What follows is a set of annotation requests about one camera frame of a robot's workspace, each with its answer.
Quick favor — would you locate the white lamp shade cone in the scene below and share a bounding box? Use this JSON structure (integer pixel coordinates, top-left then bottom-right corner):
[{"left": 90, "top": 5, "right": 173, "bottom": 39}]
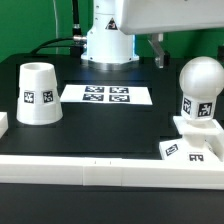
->
[{"left": 16, "top": 62, "right": 63, "bottom": 125}]

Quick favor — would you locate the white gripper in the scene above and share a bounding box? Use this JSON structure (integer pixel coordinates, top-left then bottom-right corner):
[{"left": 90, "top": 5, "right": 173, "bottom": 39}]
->
[{"left": 117, "top": 0, "right": 224, "bottom": 69}]

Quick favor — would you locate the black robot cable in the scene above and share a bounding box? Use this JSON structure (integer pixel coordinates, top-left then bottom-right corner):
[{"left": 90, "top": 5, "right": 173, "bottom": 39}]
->
[{"left": 29, "top": 0, "right": 88, "bottom": 56}]

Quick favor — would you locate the white left fence block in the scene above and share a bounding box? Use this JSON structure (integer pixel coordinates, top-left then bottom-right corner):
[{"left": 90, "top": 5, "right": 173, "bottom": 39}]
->
[{"left": 0, "top": 112, "right": 8, "bottom": 138}]

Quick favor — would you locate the white marker sheet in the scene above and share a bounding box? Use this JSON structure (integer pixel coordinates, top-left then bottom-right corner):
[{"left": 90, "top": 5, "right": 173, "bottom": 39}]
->
[{"left": 60, "top": 84, "right": 152, "bottom": 105}]

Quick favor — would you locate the white lamp base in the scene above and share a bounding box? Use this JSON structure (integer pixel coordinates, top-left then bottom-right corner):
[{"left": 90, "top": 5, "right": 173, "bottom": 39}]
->
[{"left": 159, "top": 116, "right": 224, "bottom": 163}]

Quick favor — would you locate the thin white cable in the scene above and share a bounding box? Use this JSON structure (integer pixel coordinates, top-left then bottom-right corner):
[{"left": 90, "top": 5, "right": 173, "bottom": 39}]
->
[{"left": 52, "top": 0, "right": 60, "bottom": 55}]

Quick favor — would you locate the white lamp bulb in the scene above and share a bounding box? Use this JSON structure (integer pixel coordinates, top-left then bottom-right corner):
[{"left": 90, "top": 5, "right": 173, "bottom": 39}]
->
[{"left": 179, "top": 57, "right": 224, "bottom": 122}]

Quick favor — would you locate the white front fence wall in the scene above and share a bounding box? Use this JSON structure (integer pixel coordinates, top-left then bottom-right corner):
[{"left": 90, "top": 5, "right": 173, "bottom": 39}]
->
[{"left": 0, "top": 155, "right": 224, "bottom": 190}]

